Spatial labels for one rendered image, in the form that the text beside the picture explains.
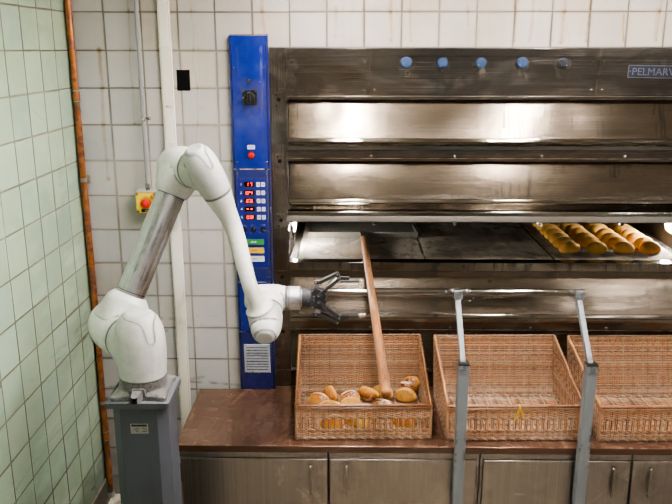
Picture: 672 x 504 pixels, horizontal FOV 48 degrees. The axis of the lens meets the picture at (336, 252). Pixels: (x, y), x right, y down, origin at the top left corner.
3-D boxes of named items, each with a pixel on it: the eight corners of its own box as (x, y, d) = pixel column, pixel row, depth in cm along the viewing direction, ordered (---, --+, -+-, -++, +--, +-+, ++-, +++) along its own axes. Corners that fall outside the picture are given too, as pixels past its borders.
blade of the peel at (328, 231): (417, 237, 382) (417, 232, 381) (308, 237, 382) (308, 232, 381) (410, 221, 416) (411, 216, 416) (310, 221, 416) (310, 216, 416)
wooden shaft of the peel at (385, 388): (391, 400, 208) (392, 390, 207) (380, 400, 208) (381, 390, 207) (366, 241, 373) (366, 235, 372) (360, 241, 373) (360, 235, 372)
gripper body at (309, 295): (301, 284, 287) (326, 284, 287) (302, 305, 289) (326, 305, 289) (300, 290, 280) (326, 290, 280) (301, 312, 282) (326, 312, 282)
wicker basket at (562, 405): (429, 389, 351) (431, 333, 344) (551, 389, 351) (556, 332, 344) (444, 442, 304) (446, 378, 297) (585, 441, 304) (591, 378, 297)
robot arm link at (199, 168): (239, 184, 259) (218, 178, 269) (217, 137, 250) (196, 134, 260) (210, 205, 254) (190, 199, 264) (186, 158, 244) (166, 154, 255)
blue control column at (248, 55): (279, 346, 553) (273, 39, 497) (301, 346, 553) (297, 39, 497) (244, 499, 367) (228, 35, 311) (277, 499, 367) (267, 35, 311)
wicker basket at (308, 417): (297, 388, 352) (297, 332, 344) (419, 388, 352) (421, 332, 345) (293, 441, 305) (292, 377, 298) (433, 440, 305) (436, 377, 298)
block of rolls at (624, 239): (530, 224, 409) (530, 214, 408) (619, 225, 409) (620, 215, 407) (560, 254, 351) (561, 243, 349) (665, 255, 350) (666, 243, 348)
